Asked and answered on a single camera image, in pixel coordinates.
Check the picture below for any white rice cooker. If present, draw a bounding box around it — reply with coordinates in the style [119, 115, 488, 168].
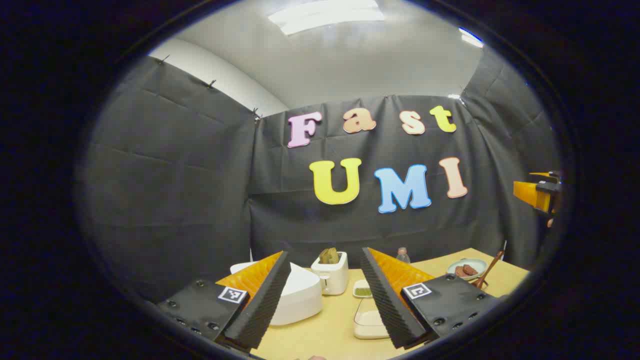
[230, 261, 323, 326]

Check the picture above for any clear box of rice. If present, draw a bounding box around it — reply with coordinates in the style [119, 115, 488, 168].
[353, 297, 391, 340]

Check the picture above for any brown wooden spoon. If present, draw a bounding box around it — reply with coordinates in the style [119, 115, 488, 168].
[475, 250, 505, 290]

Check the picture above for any white toaster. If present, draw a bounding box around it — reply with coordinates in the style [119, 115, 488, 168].
[311, 251, 349, 296]

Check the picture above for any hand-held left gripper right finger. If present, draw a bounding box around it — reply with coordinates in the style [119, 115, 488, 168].
[360, 247, 501, 350]

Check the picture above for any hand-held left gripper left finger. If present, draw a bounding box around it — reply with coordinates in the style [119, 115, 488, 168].
[157, 251, 292, 351]

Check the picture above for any small ceiling light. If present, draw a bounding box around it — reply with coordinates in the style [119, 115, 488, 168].
[459, 27, 485, 48]

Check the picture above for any pale green plate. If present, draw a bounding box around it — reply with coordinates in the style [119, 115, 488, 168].
[446, 258, 488, 281]

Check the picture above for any long ceiling light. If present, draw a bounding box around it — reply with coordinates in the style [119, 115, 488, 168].
[268, 0, 386, 36]

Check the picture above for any black backdrop cloth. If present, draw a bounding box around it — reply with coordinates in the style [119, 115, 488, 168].
[75, 47, 563, 301]

